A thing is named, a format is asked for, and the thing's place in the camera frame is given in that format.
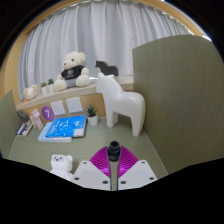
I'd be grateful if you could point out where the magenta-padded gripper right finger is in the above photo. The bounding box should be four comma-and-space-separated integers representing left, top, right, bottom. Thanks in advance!
117, 145, 158, 192

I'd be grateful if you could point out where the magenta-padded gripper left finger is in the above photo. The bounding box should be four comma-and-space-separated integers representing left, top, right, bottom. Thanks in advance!
71, 145, 112, 192

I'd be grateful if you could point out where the small black charger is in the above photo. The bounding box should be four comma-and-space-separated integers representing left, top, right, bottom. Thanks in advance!
106, 140, 122, 163

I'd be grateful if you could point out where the white bear-shaped power strip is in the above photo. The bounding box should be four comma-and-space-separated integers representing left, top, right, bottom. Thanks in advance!
49, 153, 75, 183

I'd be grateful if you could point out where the bright blue book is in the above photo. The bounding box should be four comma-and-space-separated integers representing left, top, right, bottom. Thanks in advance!
44, 115, 88, 139

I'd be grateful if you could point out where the small potted plant white pot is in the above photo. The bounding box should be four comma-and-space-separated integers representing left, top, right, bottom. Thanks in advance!
40, 81, 48, 95
46, 78, 55, 94
85, 104, 99, 127

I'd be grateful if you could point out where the large white horse figurine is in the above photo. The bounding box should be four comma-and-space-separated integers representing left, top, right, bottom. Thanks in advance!
95, 72, 147, 138

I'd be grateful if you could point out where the purple round number disc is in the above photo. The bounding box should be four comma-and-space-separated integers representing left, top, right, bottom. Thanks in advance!
41, 105, 56, 122

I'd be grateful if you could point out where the pink horse figurine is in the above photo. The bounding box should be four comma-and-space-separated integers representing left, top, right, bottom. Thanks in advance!
29, 108, 45, 131

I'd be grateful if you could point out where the dark navy book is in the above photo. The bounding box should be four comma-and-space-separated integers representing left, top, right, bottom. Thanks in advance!
15, 121, 34, 138

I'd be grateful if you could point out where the wooden window ledge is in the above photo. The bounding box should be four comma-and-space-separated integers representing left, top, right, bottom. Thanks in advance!
15, 75, 134, 111

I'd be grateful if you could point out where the green partition panel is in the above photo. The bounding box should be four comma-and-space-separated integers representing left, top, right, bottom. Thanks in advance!
0, 89, 18, 159
132, 34, 224, 175

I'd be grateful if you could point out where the dark grey horse figurine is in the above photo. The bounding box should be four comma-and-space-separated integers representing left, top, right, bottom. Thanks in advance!
16, 109, 30, 125

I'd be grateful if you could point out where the small cream and orange plush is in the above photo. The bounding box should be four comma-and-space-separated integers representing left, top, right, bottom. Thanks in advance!
22, 84, 39, 101

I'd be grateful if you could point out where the black horse figurine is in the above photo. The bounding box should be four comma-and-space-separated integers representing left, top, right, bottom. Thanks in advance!
94, 60, 119, 77

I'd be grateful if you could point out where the cream teddy bear black shirt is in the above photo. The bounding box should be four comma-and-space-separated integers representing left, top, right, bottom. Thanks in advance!
53, 51, 91, 92

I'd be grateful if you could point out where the grey curtain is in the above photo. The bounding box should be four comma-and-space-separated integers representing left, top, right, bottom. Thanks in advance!
17, 0, 191, 101

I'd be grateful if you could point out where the white wall socket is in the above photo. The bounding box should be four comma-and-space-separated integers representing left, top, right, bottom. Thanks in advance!
65, 96, 84, 114
49, 100, 67, 117

